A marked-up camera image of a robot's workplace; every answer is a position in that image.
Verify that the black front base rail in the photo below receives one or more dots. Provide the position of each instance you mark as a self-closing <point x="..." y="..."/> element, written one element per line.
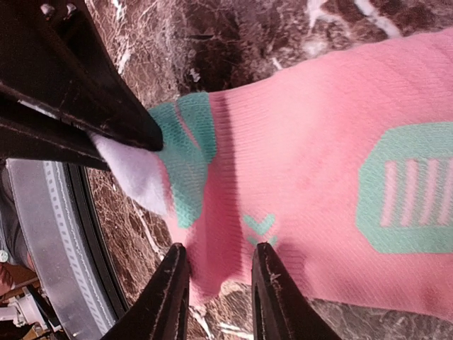
<point x="92" y="238"/>

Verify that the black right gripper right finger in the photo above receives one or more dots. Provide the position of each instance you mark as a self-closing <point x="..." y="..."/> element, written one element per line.
<point x="280" y="311"/>

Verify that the pink teal patterned sock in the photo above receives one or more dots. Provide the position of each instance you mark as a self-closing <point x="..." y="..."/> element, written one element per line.
<point x="342" y="163"/>

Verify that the white slotted cable duct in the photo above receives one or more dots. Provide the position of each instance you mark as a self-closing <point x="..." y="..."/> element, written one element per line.
<point x="71" y="231"/>

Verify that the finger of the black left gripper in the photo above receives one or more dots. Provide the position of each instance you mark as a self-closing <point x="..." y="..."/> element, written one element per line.
<point x="53" y="56"/>
<point x="29" y="134"/>

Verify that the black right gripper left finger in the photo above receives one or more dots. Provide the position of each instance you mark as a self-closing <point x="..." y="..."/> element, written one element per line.
<point x="161" y="311"/>

